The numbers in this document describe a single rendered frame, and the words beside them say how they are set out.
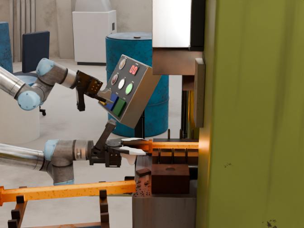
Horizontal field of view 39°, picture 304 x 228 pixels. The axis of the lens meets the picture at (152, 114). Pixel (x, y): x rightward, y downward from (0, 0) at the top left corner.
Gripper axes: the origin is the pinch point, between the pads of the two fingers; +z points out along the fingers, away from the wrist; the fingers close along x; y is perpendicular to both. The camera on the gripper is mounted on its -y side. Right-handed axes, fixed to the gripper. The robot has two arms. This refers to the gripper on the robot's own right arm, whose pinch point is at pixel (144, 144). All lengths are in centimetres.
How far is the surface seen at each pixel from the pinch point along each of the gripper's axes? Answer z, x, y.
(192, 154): 16.6, 5.7, 0.8
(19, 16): -271, -704, 12
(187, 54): 13.7, 7.7, -33.6
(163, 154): 6.5, 6.7, 0.8
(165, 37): 6.8, 12.7, -39.4
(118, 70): -15, -66, -13
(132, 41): -21, -270, 0
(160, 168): 5.6, 14.6, 2.0
